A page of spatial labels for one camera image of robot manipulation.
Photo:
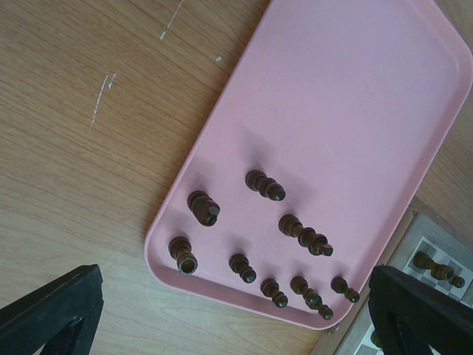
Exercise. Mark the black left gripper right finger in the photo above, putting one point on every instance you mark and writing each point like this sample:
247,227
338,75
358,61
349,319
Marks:
411,317

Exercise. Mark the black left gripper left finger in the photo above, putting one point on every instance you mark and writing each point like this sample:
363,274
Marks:
60,317

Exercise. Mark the dark chess piece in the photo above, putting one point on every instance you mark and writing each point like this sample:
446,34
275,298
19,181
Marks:
340,286
258,181
375,340
180,250
438,271
270,288
239,264
317,244
203,207
457,281

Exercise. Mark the dark chess rook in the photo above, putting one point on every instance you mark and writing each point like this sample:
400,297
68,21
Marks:
300,286

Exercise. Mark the dark chess knight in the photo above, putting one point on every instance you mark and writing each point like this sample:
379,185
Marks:
324,310

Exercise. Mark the wooden chess board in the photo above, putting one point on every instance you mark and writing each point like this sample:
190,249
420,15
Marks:
424,246

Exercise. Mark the pink plastic tray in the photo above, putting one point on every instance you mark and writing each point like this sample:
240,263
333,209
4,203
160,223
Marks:
345,105

